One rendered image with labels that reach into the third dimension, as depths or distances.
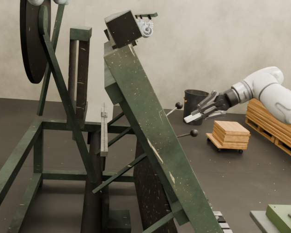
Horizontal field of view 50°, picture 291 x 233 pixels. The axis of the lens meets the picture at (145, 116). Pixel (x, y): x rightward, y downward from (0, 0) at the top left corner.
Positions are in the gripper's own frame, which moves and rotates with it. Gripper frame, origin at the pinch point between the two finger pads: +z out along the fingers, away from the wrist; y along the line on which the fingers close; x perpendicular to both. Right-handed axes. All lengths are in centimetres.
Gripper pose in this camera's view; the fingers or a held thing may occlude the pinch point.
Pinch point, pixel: (192, 117)
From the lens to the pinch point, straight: 134.7
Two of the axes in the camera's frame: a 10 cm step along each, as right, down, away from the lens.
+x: -1.3, -3.1, 9.4
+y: 4.3, 8.4, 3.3
